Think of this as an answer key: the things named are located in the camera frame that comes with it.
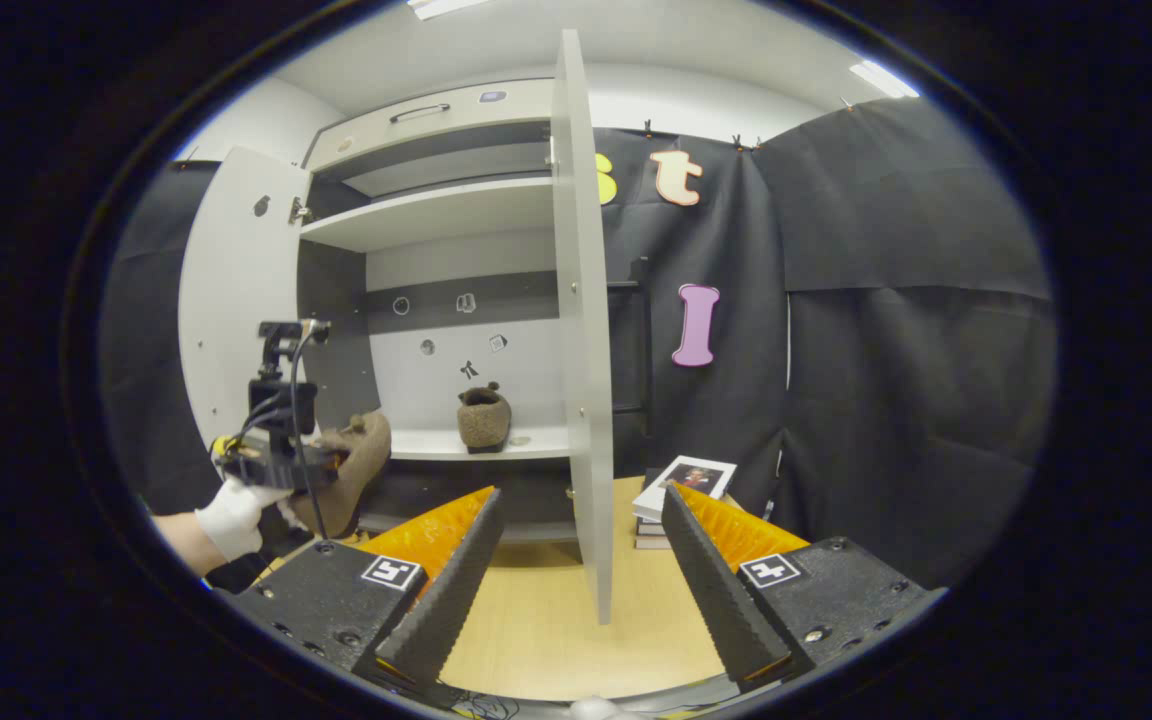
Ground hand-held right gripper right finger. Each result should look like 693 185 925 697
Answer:
658 483 947 693

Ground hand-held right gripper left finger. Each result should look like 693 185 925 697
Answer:
226 487 505 689

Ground brown fuzzy shoe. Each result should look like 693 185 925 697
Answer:
288 410 393 541
456 381 514 454

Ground white cabinet door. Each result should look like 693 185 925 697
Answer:
178 147 315 451
549 28 617 626

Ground white shoe cabinet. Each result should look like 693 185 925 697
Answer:
296 78 587 546

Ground beige cabinet drawer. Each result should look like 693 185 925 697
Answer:
304 78 557 176

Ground white portrait cover book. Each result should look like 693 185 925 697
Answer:
633 455 739 523

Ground black metal rack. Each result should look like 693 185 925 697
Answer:
604 257 655 438

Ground black backdrop cloth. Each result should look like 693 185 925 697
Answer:
96 95 1062 591

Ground large ceiling light panel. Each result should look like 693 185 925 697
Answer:
406 0 492 21

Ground narrow ceiling light panel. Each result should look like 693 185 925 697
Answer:
848 58 922 99

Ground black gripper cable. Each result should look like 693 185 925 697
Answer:
286 325 329 541

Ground tangled cables under table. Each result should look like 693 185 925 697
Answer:
436 688 527 720

